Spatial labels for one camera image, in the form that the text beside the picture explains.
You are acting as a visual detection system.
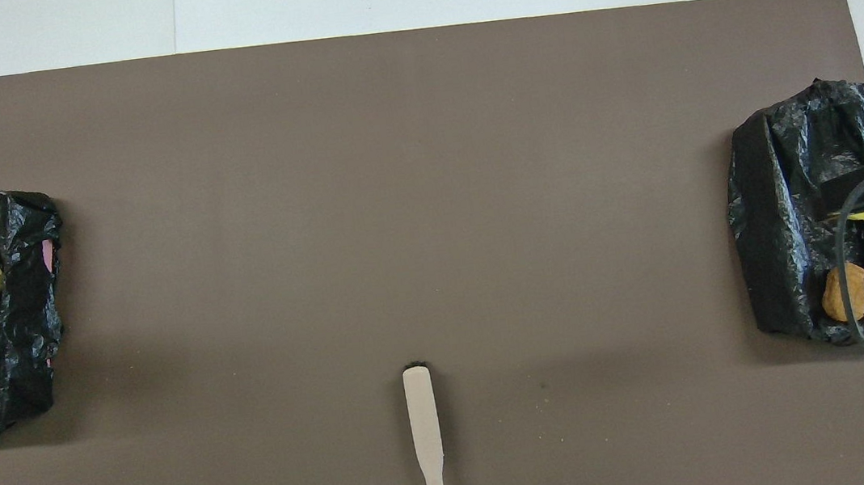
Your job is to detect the brown cork piece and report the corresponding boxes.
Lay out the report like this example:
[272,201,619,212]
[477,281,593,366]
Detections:
[817,260,864,327]

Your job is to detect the beige hand brush black bristles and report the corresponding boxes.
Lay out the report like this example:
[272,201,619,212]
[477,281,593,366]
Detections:
[401,362,449,485]

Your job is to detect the large brown table mat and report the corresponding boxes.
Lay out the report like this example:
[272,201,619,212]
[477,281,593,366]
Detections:
[0,0,864,485]

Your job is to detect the black bag lined bin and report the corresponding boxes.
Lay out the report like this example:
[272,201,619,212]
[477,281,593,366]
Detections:
[714,73,864,364]

